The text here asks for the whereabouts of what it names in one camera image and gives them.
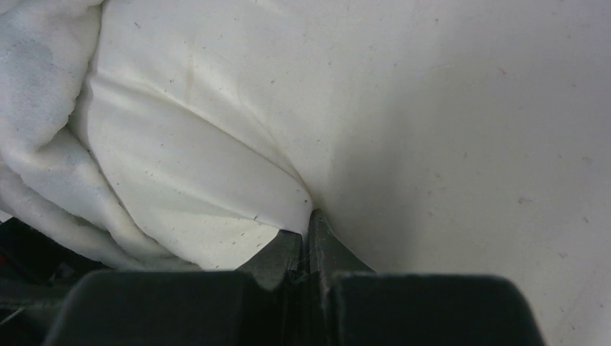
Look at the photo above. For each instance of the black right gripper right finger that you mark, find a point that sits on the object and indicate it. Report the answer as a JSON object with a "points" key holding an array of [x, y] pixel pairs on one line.
{"points": [[328, 255]]}

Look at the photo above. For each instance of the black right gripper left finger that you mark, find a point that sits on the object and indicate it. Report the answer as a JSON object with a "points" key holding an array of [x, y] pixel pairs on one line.
{"points": [[271, 264]]}

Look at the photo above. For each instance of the white pillow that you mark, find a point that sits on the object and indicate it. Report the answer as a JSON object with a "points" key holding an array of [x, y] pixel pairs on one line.
{"points": [[459, 148]]}

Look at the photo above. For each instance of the blue white plush pillowcase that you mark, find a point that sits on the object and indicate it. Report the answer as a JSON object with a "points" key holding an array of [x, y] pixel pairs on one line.
{"points": [[48, 178]]}

